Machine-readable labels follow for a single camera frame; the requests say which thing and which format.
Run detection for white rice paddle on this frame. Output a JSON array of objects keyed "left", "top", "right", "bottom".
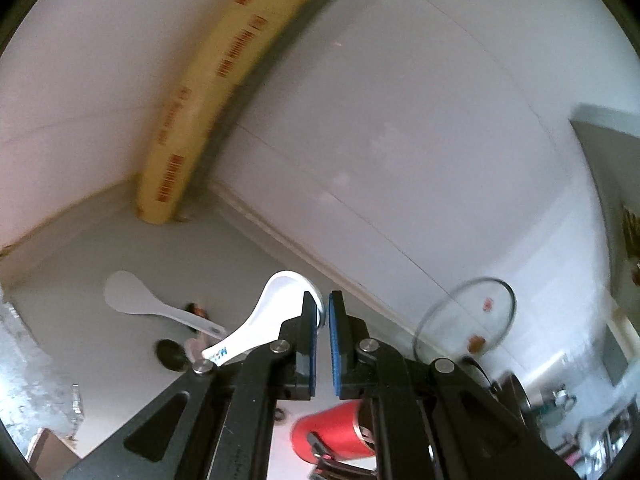
[{"left": 103, "top": 271, "right": 228, "bottom": 340}]

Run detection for black plastic spoon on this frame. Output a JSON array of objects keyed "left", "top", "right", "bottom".
[{"left": 154, "top": 339, "right": 191, "bottom": 372}]

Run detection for yellow cling film roll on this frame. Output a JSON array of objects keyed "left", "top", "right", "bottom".
[{"left": 136, "top": 0, "right": 307, "bottom": 224}]

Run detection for glass pot lid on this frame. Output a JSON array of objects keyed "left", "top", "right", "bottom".
[{"left": 412, "top": 276, "right": 518, "bottom": 363}]

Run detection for aluminium foil sheet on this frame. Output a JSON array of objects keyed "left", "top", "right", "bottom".
[{"left": 1, "top": 299, "right": 85, "bottom": 455}]

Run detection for white plastic spoon blue print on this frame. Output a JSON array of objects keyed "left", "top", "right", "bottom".
[{"left": 201, "top": 270, "right": 326, "bottom": 367}]

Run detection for black clay pot with lid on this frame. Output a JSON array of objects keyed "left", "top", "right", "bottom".
[{"left": 459, "top": 356, "right": 537, "bottom": 432}]

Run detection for wrapped disposable chopsticks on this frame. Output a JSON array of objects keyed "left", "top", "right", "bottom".
[{"left": 186, "top": 302, "right": 208, "bottom": 318}]

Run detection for red cylindrical tin canister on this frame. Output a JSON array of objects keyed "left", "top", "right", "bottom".
[{"left": 290, "top": 400, "right": 375, "bottom": 463}]

